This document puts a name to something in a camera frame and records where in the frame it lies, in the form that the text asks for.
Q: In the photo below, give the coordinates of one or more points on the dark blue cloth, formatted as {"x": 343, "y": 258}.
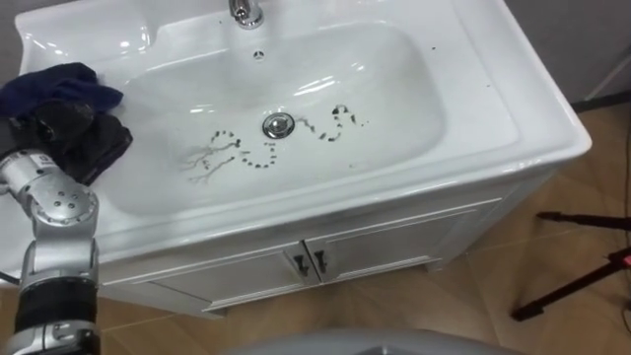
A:
{"x": 54, "y": 86}

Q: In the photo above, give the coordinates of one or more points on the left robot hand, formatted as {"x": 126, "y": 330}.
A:
{"x": 74, "y": 138}

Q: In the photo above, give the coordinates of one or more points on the black tripod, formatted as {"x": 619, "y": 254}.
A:
{"x": 567, "y": 286}

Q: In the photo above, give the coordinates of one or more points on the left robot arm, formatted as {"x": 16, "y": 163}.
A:
{"x": 59, "y": 236}

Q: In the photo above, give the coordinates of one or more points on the chrome sink drain plug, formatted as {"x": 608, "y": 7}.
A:
{"x": 278, "y": 125}

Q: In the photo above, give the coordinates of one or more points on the white sink vanity cabinet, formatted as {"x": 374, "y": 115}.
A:
{"x": 394, "y": 236}

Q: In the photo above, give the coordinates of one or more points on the chrome faucet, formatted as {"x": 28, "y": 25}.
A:
{"x": 245, "y": 12}

